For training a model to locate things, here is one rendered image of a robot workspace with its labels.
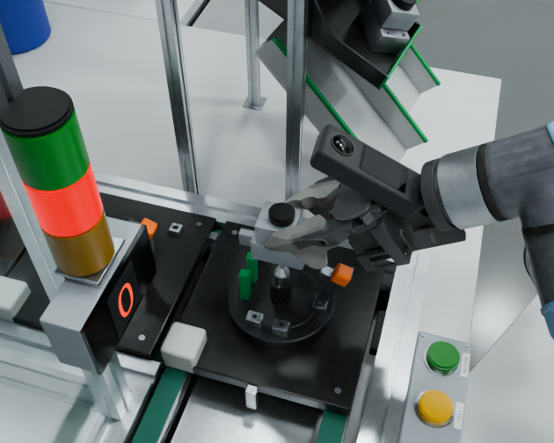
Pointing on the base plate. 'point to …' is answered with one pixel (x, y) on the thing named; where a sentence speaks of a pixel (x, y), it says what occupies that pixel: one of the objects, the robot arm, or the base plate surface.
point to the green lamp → (50, 156)
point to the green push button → (442, 357)
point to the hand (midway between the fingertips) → (277, 221)
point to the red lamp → (68, 206)
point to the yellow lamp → (83, 250)
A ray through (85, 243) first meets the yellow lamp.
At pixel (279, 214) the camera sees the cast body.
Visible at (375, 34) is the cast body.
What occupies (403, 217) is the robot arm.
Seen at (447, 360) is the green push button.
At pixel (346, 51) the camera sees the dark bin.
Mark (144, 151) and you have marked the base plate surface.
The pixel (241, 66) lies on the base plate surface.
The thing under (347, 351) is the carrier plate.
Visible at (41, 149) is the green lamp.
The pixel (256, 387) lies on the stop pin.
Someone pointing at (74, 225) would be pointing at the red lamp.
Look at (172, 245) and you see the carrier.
